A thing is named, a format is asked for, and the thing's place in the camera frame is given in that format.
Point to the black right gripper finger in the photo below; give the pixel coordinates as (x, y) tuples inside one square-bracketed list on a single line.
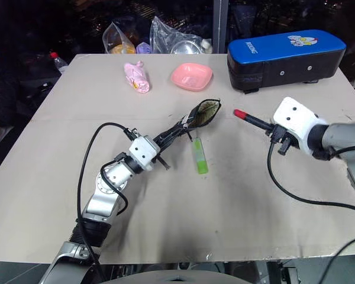
[(263, 126), (264, 121)]

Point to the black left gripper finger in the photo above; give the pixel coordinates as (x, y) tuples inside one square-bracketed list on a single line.
[(180, 134), (177, 126)]

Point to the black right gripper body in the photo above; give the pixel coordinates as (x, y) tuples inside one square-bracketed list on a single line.
[(282, 142)]

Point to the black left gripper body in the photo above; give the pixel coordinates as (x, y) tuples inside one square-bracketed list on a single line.
[(161, 141)]

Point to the red marker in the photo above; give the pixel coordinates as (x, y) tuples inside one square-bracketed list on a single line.
[(240, 113)]

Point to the black grid pouch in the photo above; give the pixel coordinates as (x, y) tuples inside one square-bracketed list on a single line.
[(206, 114)]

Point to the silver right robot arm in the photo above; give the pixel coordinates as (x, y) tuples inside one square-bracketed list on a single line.
[(343, 139)]

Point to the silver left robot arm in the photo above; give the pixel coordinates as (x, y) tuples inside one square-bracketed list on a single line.
[(106, 201)]

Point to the green highlighter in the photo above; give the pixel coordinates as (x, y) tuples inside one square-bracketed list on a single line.
[(200, 159)]

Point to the pink plastic bowl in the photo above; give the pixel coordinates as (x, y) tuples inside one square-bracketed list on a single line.
[(191, 77)]

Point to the pink plush bundle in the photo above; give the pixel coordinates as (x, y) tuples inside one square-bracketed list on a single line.
[(137, 77)]

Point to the blue and black padded case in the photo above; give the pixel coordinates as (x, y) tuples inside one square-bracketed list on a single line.
[(285, 59)]

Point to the purple small object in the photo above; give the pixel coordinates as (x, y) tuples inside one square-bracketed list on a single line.
[(143, 47)]

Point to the clear bag with metal bowl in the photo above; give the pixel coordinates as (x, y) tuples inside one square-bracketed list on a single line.
[(177, 40)]

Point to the clear bag with orange contents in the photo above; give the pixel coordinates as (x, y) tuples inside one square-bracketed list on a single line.
[(119, 37)]

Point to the plastic bottle with red cap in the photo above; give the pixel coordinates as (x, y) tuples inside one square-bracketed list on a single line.
[(58, 62)]

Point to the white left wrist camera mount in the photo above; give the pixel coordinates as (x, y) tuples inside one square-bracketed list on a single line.
[(142, 152)]

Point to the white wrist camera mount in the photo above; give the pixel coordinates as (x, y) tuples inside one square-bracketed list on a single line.
[(296, 122), (142, 152)]

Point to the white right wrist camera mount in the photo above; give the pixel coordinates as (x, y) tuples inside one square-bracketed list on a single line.
[(296, 122)]

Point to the grey vertical post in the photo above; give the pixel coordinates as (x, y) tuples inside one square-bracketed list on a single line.
[(220, 26)]

